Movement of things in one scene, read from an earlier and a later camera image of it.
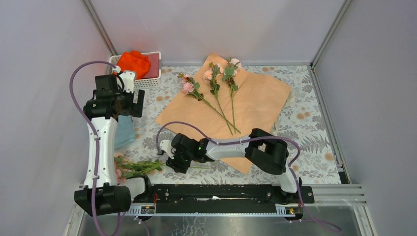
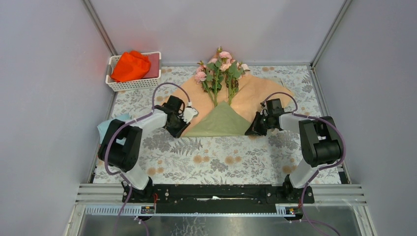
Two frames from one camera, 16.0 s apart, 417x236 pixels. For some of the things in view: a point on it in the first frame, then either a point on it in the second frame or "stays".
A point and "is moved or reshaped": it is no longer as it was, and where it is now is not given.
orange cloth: x=134 y=61 stays
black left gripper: x=134 y=108 to x=177 y=133
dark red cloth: x=154 y=70 stays
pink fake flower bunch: x=127 y=168 to x=221 y=69
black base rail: x=224 y=198 stays
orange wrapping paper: x=226 y=102 is moved or reshaped
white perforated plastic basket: x=145 y=83 stays
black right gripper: x=179 y=167 to x=251 y=132
